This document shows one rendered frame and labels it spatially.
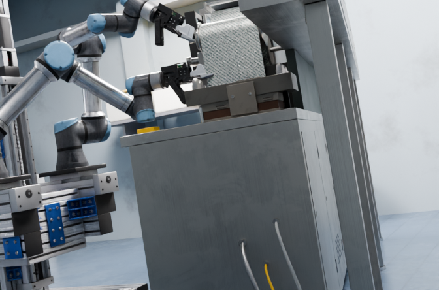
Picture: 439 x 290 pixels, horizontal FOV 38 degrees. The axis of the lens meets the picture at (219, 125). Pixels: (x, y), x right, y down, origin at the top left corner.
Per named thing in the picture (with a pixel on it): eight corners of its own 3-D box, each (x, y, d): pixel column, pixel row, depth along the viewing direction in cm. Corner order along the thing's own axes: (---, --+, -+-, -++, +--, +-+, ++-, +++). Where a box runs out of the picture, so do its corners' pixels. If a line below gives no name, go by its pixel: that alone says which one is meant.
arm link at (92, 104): (74, 144, 307) (66, 29, 301) (102, 140, 316) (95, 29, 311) (85, 145, 298) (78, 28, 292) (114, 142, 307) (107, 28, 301)
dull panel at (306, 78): (331, 118, 465) (325, 85, 466) (336, 117, 464) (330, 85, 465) (294, 110, 248) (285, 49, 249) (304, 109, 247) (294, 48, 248)
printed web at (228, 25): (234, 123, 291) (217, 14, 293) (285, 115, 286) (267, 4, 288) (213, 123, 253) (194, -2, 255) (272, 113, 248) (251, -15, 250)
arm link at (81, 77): (37, 70, 267) (138, 128, 277) (37, 65, 257) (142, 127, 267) (51, 46, 270) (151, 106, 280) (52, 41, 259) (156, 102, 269)
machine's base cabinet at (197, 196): (270, 250, 476) (252, 136, 480) (357, 240, 461) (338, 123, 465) (161, 381, 231) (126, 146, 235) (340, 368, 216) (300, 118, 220)
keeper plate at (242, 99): (232, 115, 231) (227, 86, 232) (259, 111, 229) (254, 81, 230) (230, 115, 229) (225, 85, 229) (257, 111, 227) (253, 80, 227)
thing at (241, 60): (209, 94, 254) (202, 48, 255) (266, 83, 249) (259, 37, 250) (209, 94, 254) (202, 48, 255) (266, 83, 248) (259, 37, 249)
